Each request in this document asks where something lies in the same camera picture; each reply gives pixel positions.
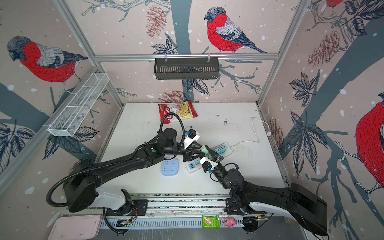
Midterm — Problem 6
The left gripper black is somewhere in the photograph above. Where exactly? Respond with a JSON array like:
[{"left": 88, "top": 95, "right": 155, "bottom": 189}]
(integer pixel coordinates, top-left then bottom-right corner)
[{"left": 163, "top": 141, "right": 206, "bottom": 162}]

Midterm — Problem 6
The teal charger plug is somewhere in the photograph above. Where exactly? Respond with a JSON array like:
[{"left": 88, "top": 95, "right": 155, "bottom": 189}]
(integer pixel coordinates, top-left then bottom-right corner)
[
  {"left": 194, "top": 158, "right": 201, "bottom": 166},
  {"left": 214, "top": 144, "right": 233, "bottom": 157}
]

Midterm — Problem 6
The light green charger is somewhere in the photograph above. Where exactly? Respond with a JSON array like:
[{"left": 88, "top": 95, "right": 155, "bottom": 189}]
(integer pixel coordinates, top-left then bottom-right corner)
[{"left": 200, "top": 146, "right": 209, "bottom": 154}]

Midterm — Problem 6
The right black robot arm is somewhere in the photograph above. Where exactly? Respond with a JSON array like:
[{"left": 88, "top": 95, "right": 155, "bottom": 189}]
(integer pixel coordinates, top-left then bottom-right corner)
[{"left": 200, "top": 157, "right": 328, "bottom": 237}]

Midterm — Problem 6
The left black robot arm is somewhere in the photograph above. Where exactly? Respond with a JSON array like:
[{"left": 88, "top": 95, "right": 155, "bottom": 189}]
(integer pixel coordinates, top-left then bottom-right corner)
[{"left": 46, "top": 117, "right": 203, "bottom": 213}]

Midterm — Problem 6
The long white power strip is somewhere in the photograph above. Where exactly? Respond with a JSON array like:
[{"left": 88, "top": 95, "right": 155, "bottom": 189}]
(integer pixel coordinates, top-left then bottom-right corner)
[{"left": 184, "top": 143, "right": 232, "bottom": 174}]

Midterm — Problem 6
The red chips bag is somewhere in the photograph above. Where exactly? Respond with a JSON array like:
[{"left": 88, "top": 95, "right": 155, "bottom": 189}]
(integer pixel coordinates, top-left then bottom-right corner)
[{"left": 158, "top": 101, "right": 198, "bottom": 121}]

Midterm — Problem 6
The pink pig toy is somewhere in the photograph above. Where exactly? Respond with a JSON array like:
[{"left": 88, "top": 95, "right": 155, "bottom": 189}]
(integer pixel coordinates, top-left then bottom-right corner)
[{"left": 222, "top": 217, "right": 237, "bottom": 229}]

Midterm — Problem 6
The green snack packet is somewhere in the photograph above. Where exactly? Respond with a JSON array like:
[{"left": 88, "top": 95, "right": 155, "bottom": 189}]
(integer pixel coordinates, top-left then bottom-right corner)
[{"left": 202, "top": 216, "right": 220, "bottom": 230}]

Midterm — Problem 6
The pink tray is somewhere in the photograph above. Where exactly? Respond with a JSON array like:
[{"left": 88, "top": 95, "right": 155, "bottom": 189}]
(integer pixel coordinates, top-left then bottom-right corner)
[{"left": 48, "top": 215, "right": 102, "bottom": 240}]

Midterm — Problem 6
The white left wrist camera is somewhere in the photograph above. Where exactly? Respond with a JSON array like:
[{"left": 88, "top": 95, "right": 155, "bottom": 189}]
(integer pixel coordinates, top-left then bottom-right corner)
[{"left": 183, "top": 129, "right": 200, "bottom": 150}]

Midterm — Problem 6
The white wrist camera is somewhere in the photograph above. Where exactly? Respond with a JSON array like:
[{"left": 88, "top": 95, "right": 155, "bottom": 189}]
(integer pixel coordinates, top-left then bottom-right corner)
[
  {"left": 183, "top": 129, "right": 200, "bottom": 150},
  {"left": 200, "top": 157, "right": 218, "bottom": 173}
]

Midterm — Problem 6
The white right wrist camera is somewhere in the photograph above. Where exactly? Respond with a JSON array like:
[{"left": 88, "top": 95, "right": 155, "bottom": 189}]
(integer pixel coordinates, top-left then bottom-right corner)
[{"left": 200, "top": 157, "right": 218, "bottom": 173}]

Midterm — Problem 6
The black wall basket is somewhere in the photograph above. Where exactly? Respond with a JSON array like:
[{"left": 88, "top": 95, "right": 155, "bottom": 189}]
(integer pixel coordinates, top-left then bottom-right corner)
[{"left": 154, "top": 58, "right": 220, "bottom": 80}]

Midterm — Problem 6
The white wire shelf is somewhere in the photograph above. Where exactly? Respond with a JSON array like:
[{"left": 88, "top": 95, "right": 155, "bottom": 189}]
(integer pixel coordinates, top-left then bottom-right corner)
[{"left": 48, "top": 73, "right": 110, "bottom": 137}]

